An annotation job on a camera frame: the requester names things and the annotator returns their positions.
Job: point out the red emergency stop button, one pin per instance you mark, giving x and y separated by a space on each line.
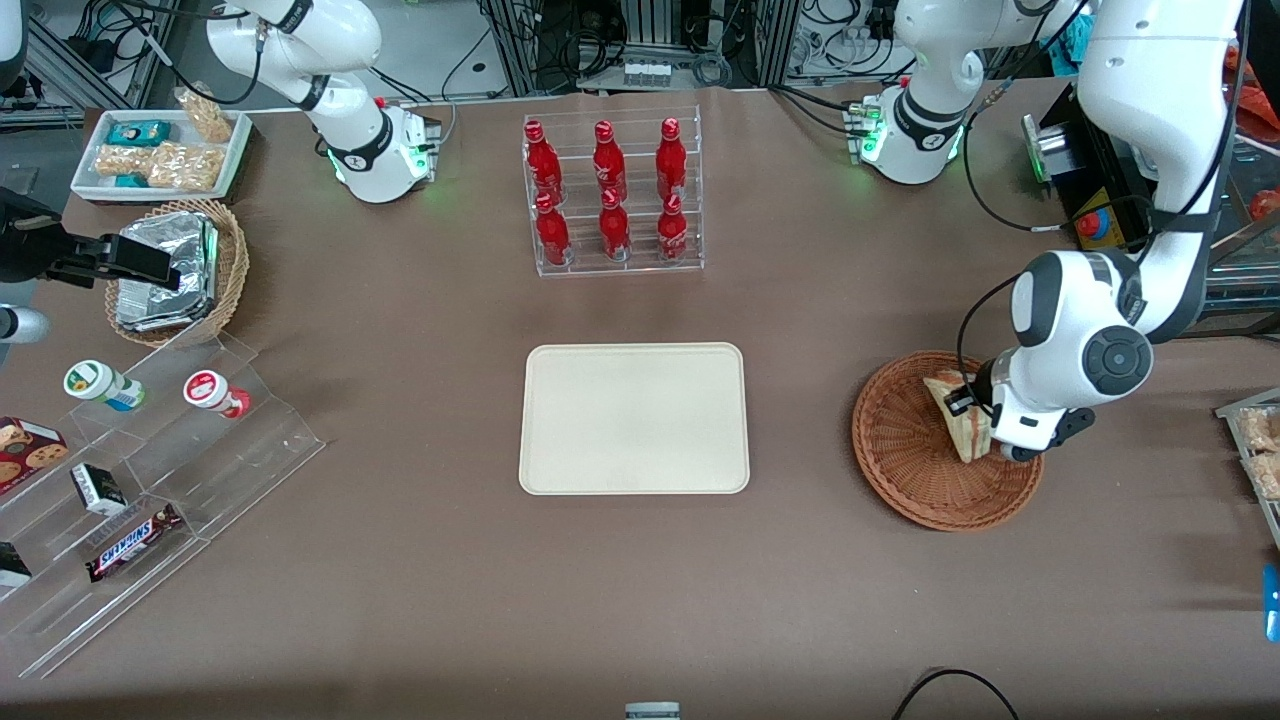
1092 228

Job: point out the beige plastic tray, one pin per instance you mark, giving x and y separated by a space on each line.
633 420

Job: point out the rice cracker bag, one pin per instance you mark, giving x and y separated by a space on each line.
1260 428
1266 476
188 167
123 160
207 115

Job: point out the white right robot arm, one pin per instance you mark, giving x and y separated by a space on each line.
350 130

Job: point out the triangular sandwich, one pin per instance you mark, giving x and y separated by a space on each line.
965 435

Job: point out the red cola bottle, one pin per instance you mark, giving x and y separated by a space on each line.
552 235
542 160
614 230
672 232
671 158
607 160

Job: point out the small teal snack packet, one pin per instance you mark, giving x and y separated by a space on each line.
131 181

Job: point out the snickers chocolate bar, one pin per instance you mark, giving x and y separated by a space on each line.
132 542

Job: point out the clear acrylic bottle rack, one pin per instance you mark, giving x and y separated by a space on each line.
640 268

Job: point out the clear acrylic stepped stand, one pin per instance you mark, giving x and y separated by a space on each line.
220 470

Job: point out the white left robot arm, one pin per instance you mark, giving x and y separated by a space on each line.
1150 80

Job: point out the blue plastic object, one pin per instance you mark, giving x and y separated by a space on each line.
1272 603

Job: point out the red cookie box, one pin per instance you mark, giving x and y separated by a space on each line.
28 455

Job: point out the flat brown wicker basket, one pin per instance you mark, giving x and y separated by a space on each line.
900 460

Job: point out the white rectangular snack tray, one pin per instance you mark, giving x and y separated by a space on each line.
90 185

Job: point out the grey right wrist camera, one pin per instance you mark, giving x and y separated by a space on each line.
20 325

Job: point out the small grey power strip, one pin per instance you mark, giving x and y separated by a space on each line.
646 73

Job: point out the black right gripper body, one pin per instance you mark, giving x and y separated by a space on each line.
28 252

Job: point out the red lid yogurt cup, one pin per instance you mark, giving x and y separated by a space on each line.
210 390

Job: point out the green lid yogurt cup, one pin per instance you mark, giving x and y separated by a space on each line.
95 383

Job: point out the black food warmer machine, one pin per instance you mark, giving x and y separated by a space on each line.
1090 165

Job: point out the foil wrapped package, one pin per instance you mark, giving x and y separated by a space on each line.
175 245
155 312

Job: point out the teal bag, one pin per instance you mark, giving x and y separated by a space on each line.
1071 45

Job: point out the teal snack box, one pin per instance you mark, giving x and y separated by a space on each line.
138 133

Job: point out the deep tan wicker basket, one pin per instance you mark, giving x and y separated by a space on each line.
232 270

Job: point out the red food piece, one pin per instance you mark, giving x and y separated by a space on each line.
1268 205
1265 115

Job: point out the grey metal snack tray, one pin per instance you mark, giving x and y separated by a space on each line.
1228 412

